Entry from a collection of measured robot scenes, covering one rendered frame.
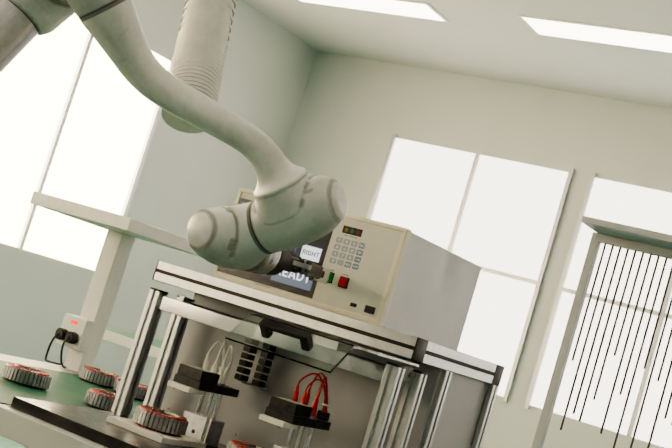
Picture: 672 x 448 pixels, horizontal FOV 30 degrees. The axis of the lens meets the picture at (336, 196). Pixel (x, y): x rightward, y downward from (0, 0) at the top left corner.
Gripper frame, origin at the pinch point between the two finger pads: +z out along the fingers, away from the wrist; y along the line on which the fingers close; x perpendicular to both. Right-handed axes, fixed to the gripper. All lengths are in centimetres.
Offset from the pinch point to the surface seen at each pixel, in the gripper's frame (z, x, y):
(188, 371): -3.9, -27.2, -20.8
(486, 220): 631, 104, -272
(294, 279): 4.4, -2.4, -7.9
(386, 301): 4.5, -1.5, 14.8
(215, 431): 6.1, -37.9, -16.7
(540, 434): 350, -27, -78
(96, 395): 8, -40, -53
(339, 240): 4.4, 8.0, -0.1
